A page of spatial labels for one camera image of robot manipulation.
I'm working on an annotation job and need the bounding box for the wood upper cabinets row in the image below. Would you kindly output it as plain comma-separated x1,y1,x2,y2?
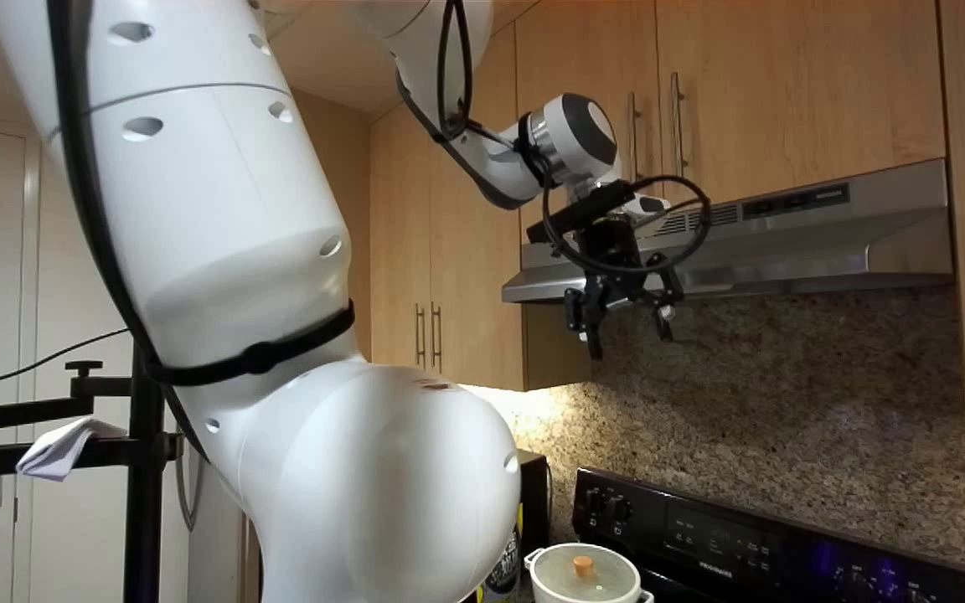
369,106,590,388

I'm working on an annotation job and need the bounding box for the white pot with lid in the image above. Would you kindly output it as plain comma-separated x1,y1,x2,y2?
527,543,655,603

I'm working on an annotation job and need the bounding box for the black camera stand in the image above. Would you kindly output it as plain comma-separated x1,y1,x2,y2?
0,347,189,603

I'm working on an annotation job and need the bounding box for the wood cupboard door with handle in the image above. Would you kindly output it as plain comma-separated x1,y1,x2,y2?
658,0,945,200

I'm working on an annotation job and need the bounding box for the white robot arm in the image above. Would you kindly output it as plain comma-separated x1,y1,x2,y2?
0,0,520,603

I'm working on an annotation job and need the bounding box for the stainless steel range hood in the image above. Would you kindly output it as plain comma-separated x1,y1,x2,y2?
504,160,951,306

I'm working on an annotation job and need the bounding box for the white crumpled paper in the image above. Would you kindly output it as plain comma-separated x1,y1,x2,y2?
17,419,120,482

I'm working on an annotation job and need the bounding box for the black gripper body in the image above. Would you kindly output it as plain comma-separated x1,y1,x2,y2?
580,220,644,306

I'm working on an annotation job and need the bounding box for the light wood cupboard door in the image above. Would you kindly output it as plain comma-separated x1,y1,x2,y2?
514,0,655,240

